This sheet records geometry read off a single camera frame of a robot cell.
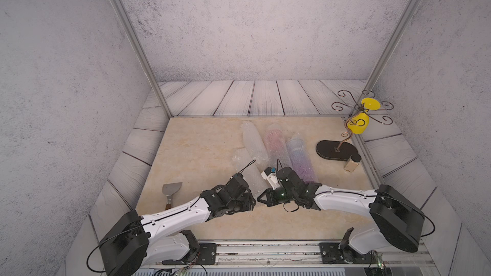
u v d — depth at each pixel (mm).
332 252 726
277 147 939
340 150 1016
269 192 772
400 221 428
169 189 909
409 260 712
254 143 1050
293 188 650
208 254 729
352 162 912
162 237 452
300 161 888
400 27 829
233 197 631
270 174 768
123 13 785
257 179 832
